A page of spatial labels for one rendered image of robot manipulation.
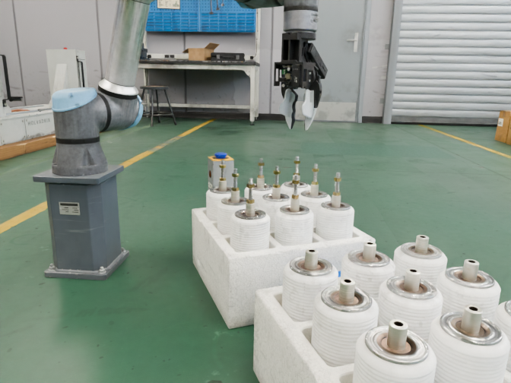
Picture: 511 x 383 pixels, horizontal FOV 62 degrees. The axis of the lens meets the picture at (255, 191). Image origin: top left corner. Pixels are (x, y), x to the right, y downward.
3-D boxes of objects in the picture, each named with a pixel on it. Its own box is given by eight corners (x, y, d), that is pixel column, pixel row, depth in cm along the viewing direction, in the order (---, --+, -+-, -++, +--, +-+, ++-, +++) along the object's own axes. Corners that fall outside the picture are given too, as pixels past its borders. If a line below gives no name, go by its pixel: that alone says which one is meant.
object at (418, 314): (392, 411, 66) (405, 308, 61) (359, 371, 75) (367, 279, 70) (442, 397, 69) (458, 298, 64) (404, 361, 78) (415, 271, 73)
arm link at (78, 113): (45, 137, 118) (39, 87, 115) (86, 131, 129) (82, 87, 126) (72, 140, 112) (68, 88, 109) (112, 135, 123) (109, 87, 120)
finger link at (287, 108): (271, 128, 99) (277, 87, 96) (282, 125, 103) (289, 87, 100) (282, 131, 97) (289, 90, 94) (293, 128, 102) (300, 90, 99)
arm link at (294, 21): (293, 16, 97) (325, 14, 93) (292, 36, 99) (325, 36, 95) (277, 11, 91) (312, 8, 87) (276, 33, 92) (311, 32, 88)
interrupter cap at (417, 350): (388, 372, 48) (389, 367, 48) (353, 335, 55) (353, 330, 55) (442, 359, 50) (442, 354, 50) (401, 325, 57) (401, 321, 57)
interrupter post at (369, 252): (366, 263, 76) (368, 246, 76) (359, 258, 79) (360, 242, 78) (377, 261, 77) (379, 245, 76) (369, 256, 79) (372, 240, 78)
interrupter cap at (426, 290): (407, 305, 62) (407, 301, 62) (376, 282, 69) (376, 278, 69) (447, 297, 65) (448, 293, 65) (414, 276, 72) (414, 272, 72)
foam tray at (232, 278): (228, 330, 98) (229, 258, 94) (192, 262, 134) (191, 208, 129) (369, 302, 112) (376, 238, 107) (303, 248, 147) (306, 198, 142)
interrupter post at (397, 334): (393, 355, 51) (396, 330, 50) (382, 343, 53) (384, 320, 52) (410, 351, 52) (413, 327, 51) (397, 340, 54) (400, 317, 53)
